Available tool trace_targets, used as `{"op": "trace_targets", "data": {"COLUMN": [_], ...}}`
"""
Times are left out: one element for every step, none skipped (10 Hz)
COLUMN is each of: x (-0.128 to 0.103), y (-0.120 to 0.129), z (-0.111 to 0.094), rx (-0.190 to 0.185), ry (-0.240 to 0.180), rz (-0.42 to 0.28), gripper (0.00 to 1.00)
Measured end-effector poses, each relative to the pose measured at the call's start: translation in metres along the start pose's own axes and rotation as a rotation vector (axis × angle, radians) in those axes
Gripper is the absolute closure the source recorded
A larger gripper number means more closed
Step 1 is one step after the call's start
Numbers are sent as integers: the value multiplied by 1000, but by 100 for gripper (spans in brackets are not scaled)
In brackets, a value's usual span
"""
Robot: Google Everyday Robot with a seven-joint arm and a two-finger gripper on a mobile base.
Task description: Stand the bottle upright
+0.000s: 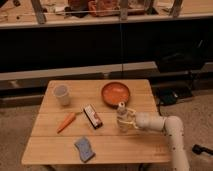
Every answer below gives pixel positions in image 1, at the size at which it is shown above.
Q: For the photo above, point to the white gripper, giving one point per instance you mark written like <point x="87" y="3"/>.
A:
<point x="145" y="121"/>

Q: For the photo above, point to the clear plastic bottle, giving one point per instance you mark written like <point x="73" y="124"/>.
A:
<point x="122" y="117"/>

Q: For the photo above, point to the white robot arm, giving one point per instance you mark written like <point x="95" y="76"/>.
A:
<point x="171" y="125"/>

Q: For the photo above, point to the orange round plate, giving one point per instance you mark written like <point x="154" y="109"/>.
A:
<point x="114" y="92"/>

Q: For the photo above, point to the brown snack bar package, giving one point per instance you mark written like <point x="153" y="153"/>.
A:
<point x="92" y="116"/>

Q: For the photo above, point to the black box on floor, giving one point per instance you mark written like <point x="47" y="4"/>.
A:
<point x="171" y="95"/>

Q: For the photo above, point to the wooden table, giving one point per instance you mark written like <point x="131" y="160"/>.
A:
<point x="72" y="109"/>

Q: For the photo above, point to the blue sponge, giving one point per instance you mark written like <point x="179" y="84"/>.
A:
<point x="85" y="150"/>

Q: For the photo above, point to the orange carrot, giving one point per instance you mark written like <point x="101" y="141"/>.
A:
<point x="67" y="121"/>

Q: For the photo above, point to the black object on floor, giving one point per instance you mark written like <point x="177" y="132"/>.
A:
<point x="197" y="149"/>

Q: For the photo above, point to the translucent plastic cup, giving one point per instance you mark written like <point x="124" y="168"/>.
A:
<point x="61" y="93"/>

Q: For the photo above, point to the long workbench shelf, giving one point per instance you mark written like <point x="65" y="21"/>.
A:
<point x="50" y="13"/>

